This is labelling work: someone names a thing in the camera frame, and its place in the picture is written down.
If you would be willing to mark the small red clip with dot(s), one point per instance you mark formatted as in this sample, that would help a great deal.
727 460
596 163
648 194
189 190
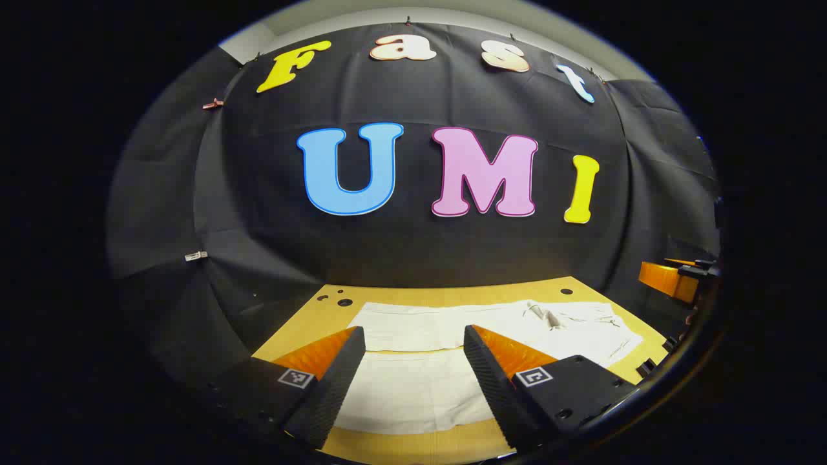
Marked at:
212 103

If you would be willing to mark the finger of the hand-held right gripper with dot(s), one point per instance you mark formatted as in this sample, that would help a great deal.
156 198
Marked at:
665 281

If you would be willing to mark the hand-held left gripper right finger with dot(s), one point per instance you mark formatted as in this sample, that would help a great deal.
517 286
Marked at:
494 387

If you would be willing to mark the black backdrop cloth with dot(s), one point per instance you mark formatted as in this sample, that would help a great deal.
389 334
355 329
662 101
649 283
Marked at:
413 252

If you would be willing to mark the white jeans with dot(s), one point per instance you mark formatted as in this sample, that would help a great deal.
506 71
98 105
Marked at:
420 387

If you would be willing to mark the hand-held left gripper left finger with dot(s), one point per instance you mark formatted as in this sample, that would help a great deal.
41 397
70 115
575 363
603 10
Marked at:
329 394

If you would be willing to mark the small white clip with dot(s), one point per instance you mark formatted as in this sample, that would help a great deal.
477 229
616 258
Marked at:
196 256

